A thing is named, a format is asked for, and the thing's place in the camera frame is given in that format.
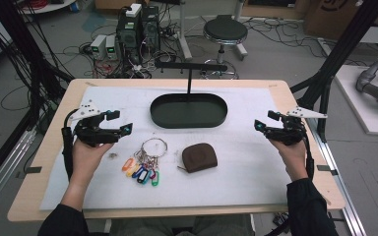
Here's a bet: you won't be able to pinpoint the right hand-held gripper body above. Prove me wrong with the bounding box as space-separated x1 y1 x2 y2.
265 105 329 147

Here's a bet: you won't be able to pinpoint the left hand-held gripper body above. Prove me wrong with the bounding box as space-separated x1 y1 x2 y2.
68 99 122 148

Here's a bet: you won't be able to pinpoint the key ring with coloured tags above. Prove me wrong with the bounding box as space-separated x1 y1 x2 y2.
121 137 169 188

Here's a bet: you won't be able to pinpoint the black oval tray with hanger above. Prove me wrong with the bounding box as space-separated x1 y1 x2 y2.
150 61 228 130

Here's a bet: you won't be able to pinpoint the brown zip pouch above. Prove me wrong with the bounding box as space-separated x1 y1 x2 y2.
176 142 219 174

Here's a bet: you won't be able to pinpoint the person's left hand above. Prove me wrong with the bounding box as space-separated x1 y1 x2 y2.
70 139 115 188

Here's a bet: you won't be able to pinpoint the person's right hand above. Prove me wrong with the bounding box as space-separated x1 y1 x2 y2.
269 138 309 183

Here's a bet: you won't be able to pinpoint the white table mat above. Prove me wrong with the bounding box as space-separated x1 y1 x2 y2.
38 85 293 211

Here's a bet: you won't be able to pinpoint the black tape strip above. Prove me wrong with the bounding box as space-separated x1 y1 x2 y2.
24 165 43 175
316 164 339 176

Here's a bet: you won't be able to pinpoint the white floor platform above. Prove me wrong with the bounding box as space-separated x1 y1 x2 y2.
334 64 378 137

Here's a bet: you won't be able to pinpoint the grey power supply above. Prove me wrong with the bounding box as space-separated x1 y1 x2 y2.
104 34 119 61
90 33 108 61

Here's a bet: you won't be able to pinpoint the black computer tower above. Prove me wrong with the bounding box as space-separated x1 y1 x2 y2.
140 5 161 54
115 12 143 66

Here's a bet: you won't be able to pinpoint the white desk leg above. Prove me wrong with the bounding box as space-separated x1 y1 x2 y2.
176 0 194 62
233 0 249 62

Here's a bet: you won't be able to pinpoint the black round stool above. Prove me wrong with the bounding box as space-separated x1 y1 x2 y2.
202 14 249 81

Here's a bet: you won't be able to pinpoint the white box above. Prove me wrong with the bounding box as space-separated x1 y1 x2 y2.
125 2 143 19

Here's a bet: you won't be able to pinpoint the person's legs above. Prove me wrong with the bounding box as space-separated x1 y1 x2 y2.
109 213 255 236

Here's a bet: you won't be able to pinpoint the cardboard box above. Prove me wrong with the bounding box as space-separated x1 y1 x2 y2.
302 0 378 41

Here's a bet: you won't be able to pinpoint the left hand-held gripper cable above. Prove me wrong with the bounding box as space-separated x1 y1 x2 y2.
61 109 80 182

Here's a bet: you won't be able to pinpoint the hand-held gripper cable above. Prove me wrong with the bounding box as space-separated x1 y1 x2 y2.
300 126 315 181
61 109 80 182

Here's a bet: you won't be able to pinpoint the right hand-held gripper cable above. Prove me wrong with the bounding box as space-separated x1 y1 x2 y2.
300 126 315 181

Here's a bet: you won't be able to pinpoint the tangle of floor cables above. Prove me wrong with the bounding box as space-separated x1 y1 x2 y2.
55 13 329 80

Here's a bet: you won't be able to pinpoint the aluminium rail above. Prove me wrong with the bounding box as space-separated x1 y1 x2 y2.
0 128 37 218
306 117 368 236

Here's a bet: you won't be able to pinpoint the black metal frame post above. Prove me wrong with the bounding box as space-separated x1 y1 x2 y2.
289 0 378 143

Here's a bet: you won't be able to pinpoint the black frame with cable bundle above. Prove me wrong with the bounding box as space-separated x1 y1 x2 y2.
0 0 76 136

